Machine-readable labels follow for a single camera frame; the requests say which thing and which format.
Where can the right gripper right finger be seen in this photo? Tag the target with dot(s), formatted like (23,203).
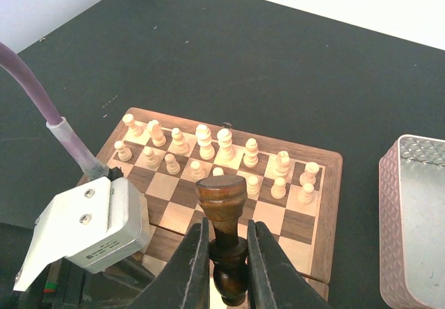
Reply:
(273,280)

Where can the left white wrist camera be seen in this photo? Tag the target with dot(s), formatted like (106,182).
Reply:
(94,226)

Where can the wooden chess board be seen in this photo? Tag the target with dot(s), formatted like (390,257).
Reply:
(307,240)

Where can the dark wooden bishop piece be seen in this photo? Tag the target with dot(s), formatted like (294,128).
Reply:
(222,199)

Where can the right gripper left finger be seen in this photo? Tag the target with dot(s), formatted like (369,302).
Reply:
(184,280)

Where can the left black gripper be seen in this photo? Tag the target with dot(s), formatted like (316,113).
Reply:
(65,285)

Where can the pink rimmed metal tin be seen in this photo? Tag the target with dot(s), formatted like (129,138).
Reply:
(411,223)

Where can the row of white chess pieces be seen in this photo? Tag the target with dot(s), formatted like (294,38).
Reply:
(167,173)

